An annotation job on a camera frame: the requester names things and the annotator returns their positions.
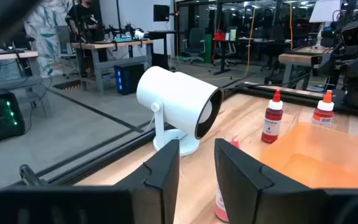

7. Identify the leaf-patterned white curtain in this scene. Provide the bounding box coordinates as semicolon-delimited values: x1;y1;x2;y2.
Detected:
23;0;74;78

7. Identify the black cable to right arm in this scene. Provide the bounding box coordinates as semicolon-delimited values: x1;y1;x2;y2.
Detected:
222;70;314;94

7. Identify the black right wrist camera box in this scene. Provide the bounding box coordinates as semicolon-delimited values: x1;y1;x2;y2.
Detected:
340;18;358;47

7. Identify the pink food coloring bottle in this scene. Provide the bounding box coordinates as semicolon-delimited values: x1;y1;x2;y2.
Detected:
214;139;241;223

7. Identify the orange food coloring bottle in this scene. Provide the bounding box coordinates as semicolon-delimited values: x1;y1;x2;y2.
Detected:
310;90;335;129

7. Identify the blue-lit black computer tower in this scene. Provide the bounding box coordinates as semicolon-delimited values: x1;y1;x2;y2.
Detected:
114;63;145;96

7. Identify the orange translucent plastic bin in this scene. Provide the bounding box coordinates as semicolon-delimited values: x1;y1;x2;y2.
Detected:
258;121;358;189

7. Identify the red food coloring bottle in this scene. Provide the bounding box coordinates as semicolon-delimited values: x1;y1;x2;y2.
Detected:
260;90;284;144

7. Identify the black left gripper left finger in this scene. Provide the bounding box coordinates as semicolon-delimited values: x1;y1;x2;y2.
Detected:
0;139;180;224

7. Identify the white paper sheet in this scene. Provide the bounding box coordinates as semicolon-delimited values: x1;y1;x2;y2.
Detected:
308;0;342;24

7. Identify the black wall monitor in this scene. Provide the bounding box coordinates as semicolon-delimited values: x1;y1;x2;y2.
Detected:
153;4;171;22

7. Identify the black standing desk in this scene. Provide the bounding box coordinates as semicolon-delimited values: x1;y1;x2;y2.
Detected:
147;29;180;71

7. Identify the grey office chair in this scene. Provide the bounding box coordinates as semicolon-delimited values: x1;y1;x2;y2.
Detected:
178;27;206;65
56;25;75;59

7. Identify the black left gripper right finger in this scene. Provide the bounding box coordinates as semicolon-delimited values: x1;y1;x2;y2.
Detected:
214;138;358;224

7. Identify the black floor mat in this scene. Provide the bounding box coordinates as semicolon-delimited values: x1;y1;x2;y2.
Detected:
53;80;82;91

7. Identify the green cabinet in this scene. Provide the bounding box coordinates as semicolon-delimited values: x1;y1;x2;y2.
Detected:
203;33;214;65

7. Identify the person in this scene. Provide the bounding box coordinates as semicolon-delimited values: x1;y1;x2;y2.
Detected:
64;0;101;44

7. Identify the black office desk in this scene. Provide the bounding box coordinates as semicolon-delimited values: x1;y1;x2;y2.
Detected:
213;39;291;76

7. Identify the white cylindrical spotlight lamp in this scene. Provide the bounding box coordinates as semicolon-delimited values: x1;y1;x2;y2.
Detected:
135;65;224;157

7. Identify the yellow hanging cable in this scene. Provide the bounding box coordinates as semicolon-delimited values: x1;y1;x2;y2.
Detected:
288;2;294;50
242;0;258;80

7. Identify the black metal table frame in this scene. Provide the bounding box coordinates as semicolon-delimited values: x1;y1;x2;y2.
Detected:
9;81;358;187

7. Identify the wooden desk with grey legs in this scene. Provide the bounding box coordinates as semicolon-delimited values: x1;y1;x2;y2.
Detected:
278;45;332;91
0;50;53;118
71;39;155;94

